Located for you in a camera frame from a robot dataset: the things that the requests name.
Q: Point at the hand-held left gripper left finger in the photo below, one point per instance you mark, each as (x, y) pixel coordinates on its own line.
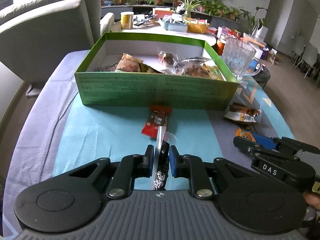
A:
(149, 160)

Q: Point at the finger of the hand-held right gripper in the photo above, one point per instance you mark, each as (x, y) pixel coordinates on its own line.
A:
(265, 141)
(243, 143)

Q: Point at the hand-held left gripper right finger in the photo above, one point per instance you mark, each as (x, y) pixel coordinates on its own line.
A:
(173, 161)

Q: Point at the small orange snack packet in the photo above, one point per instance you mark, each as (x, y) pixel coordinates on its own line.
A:
(246, 135)

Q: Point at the dark snack bar foil ends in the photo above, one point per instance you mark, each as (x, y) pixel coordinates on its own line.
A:
(163, 152)

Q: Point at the orange white snack packet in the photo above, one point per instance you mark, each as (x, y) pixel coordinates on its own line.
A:
(243, 113)

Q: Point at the red brown snack bar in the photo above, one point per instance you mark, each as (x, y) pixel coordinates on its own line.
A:
(156, 121)

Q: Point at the green cardboard box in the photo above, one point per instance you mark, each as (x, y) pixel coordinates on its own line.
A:
(150, 92)

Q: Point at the orange chip packet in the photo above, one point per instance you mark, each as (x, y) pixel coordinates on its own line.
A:
(197, 72)

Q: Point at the yellow green snack packet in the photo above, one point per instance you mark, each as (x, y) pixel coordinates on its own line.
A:
(150, 69)

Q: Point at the clear plastic snack bag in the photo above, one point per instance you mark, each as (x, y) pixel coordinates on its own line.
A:
(192, 61)

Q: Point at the tan bread packet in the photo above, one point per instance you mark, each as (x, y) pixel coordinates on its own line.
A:
(128, 63)

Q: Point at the person's right hand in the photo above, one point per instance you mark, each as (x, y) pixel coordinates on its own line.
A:
(312, 200)

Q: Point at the printed teal mat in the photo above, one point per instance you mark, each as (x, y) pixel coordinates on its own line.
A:
(275, 115)

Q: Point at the black round side table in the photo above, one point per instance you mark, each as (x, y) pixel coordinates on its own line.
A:
(263, 77)

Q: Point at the purple gift bag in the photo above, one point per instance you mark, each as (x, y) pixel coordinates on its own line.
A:
(265, 55)

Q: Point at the clear glass pitcher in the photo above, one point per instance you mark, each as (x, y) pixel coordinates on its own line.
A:
(236, 57)

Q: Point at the white dining chair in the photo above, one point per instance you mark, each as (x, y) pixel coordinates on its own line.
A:
(296, 50)
(308, 57)

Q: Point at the orange can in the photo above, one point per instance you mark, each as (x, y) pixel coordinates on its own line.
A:
(220, 47)

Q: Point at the pink box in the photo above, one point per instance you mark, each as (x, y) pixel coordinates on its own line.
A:
(222, 32)

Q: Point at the lavender cloth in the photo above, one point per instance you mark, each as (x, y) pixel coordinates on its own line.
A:
(50, 105)

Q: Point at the red snack box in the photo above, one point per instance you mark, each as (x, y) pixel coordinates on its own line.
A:
(212, 30)

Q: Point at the large leaf plant white pot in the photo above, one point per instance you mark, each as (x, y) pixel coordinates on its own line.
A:
(252, 21)

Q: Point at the yellow wicker basket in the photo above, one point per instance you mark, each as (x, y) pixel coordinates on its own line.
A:
(197, 27)

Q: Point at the round white table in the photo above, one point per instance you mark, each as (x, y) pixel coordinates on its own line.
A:
(150, 33)

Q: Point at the grey plastic tray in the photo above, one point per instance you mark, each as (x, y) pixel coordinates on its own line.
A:
(175, 27)

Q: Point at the dark blue packets heap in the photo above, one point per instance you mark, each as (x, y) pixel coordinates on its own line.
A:
(143, 21)

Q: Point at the yellow canister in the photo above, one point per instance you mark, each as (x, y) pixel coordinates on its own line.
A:
(127, 21)

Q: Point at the orange box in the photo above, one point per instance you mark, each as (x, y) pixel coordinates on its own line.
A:
(161, 13)

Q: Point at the spider plant in vase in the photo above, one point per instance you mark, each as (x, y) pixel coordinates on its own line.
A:
(190, 6)

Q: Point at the dark television cabinet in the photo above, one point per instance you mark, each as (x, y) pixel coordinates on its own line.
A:
(117, 11)

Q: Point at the grey armchair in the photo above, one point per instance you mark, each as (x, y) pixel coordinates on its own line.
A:
(50, 30)

